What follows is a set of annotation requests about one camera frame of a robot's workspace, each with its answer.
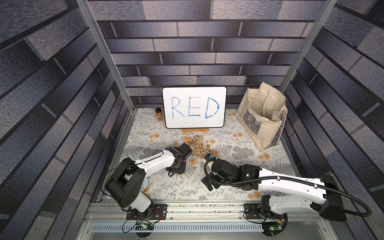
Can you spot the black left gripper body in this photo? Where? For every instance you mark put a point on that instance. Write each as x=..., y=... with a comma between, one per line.
x=180, y=169

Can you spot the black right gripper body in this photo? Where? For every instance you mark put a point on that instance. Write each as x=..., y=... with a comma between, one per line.
x=212, y=173

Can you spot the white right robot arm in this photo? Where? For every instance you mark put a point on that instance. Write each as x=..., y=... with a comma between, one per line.
x=316, y=195

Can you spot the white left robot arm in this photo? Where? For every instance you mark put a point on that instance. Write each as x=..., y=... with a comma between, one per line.
x=125, y=183

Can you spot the wooden whiteboard stand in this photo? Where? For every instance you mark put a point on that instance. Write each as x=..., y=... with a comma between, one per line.
x=195, y=130

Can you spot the small brown spice jar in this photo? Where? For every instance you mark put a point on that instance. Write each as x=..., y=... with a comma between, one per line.
x=159, y=114

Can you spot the whiteboard with RED writing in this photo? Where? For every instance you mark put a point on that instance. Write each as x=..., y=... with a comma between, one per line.
x=194, y=107

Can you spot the beige canvas tote bag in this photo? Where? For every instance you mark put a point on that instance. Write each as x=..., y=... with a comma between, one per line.
x=263, y=114

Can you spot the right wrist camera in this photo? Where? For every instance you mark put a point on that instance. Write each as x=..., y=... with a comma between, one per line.
x=209, y=157

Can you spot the aluminium rail base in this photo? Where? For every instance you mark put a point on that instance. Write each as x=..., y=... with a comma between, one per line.
x=185, y=220

